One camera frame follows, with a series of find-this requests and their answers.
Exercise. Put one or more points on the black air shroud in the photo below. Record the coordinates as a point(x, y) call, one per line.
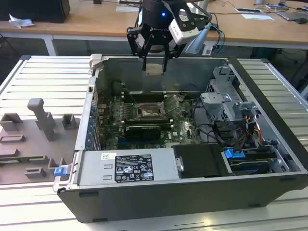
point(199, 161)

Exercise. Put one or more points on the green motherboard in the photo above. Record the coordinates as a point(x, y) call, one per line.
point(183, 130)

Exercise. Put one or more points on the blue printed paper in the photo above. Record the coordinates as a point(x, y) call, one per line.
point(247, 9)

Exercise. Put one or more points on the wooden desk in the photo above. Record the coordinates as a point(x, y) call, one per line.
point(96, 24)

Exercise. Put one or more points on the black RAM slot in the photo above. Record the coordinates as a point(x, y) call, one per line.
point(168, 126)
point(154, 93)
point(149, 120)
point(154, 98)
point(149, 124)

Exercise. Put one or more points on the black hard disk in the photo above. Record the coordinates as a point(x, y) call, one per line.
point(250, 166)

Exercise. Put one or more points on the CPU socket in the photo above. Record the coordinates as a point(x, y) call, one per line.
point(149, 113)

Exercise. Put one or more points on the blue disk carrier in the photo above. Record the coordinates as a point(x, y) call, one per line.
point(232, 154)

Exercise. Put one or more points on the black round component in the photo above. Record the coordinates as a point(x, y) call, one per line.
point(117, 86)

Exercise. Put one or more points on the crumpled white paper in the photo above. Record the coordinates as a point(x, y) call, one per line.
point(20, 21)

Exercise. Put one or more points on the black mouse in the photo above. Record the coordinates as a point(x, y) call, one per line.
point(300, 21)

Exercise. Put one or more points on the silver CPU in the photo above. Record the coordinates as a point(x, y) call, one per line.
point(154, 69)

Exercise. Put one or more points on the grey metal disk bay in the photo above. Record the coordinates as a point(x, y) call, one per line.
point(216, 113)

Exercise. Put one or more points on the grey power supply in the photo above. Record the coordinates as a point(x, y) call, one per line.
point(96, 168)

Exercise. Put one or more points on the black PC case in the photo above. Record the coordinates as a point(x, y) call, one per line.
point(144, 204)

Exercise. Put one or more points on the white paper sheet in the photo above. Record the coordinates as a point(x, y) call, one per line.
point(257, 16)

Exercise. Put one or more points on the pale blue teach pendant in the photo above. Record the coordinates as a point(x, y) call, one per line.
point(197, 39)

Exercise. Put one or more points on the black box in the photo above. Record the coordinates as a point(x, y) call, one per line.
point(33, 10)

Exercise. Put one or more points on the grey laptop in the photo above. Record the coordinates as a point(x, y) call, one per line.
point(292, 15)

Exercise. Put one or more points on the grey desk hatch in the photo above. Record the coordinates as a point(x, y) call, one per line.
point(128, 8)

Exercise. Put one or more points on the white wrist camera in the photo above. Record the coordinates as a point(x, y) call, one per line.
point(183, 33)

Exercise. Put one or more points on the grey parts rack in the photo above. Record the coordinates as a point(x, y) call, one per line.
point(29, 144)

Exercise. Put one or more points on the black rating label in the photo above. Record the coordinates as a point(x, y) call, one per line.
point(134, 168)

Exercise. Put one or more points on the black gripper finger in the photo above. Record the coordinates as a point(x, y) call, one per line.
point(165, 62)
point(144, 63)

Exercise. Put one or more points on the grey plastic bracket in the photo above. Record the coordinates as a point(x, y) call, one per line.
point(247, 107)

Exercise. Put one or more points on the blue plastic latch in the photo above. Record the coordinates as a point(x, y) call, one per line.
point(60, 172)

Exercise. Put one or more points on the metal locking lever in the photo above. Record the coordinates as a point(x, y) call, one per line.
point(132, 99)
point(165, 106)

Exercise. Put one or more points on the small graphics card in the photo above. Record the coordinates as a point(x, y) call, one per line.
point(144, 132)

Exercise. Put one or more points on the grey plastic case latch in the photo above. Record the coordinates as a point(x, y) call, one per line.
point(95, 61)

